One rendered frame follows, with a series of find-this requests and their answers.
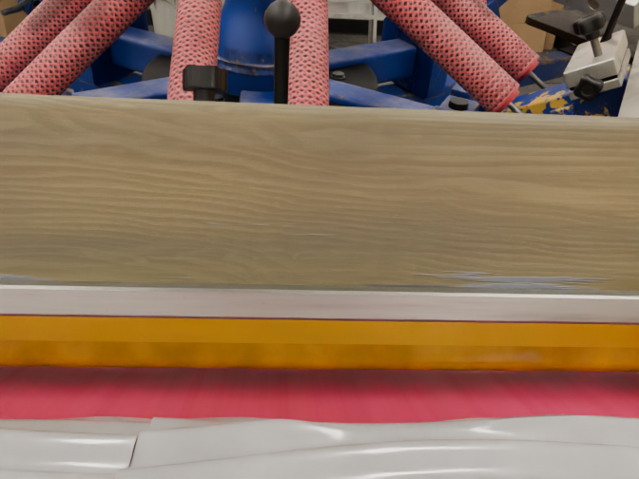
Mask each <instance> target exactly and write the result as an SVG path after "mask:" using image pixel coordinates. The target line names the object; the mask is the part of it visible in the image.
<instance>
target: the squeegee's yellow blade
mask: <svg viewBox="0 0 639 479"><path fill-rule="evenodd" d="M0 340H46V341H129V342H212V343H295V344H377V345H461V346H544V347H627V348H639V325H614V324H547V323H479V322H412V321H344V320H277V319H210V318H142V317H75V316H0Z"/></svg>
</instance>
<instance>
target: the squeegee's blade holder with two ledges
mask: <svg viewBox="0 0 639 479"><path fill-rule="evenodd" d="M0 316H75V317H142V318H210V319H277V320H344V321H412V322H479V323H547V324H614V325H639V291H597V290H545V289H492V288H439V287H387V286H335V285H281V284H229V283H177V282H123V281H71V280H19V279H0Z"/></svg>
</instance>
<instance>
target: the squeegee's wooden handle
mask: <svg viewBox="0 0 639 479"><path fill-rule="evenodd" d="M0 279H19V280H71V281H123V282H177V283H229V284H281V285H335V286H387V287H439V288H492V289H545V290H597V291H639V118H630V117H605V116H580V115H555V114H531V113H506V112H481V111H455V110H431V109H406V108H381V107H356V106H331V105H283V104H258V103H233V102H208V101H184V100H159V99H134V98H109V97H85V96H60V95H35V94H10V93H0Z"/></svg>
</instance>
